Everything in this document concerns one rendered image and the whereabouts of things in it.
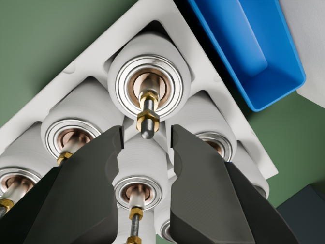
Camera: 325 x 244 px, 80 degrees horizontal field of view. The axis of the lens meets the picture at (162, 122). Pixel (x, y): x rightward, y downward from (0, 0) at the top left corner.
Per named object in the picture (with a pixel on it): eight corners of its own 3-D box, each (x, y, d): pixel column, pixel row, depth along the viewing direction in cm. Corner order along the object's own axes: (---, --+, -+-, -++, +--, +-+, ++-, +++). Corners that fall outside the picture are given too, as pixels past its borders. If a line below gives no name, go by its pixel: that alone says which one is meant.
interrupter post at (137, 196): (131, 185, 29) (129, 204, 26) (147, 187, 30) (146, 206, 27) (128, 195, 30) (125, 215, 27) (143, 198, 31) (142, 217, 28)
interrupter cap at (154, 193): (117, 169, 28) (116, 172, 27) (168, 178, 29) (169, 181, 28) (109, 204, 31) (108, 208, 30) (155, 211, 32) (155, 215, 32)
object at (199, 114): (155, 109, 43) (155, 164, 27) (178, 71, 39) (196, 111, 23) (190, 128, 46) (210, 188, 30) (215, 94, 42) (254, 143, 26)
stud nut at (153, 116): (164, 118, 15) (165, 123, 15) (152, 133, 16) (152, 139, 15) (143, 104, 15) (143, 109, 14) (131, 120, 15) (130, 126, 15)
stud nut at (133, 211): (131, 217, 27) (130, 222, 27) (127, 209, 27) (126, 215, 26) (144, 214, 27) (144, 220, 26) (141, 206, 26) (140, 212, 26)
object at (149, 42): (185, 63, 38) (207, 98, 23) (146, 90, 41) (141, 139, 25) (156, 18, 34) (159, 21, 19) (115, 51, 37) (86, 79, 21)
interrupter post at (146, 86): (164, 90, 22) (166, 101, 19) (147, 101, 23) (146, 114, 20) (152, 73, 21) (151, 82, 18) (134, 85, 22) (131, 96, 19)
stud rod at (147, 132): (155, 94, 20) (157, 132, 14) (150, 101, 20) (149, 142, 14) (148, 88, 20) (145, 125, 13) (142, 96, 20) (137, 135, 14)
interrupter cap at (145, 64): (195, 95, 23) (196, 97, 22) (143, 128, 25) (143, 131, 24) (157, 37, 20) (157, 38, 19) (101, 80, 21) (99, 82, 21)
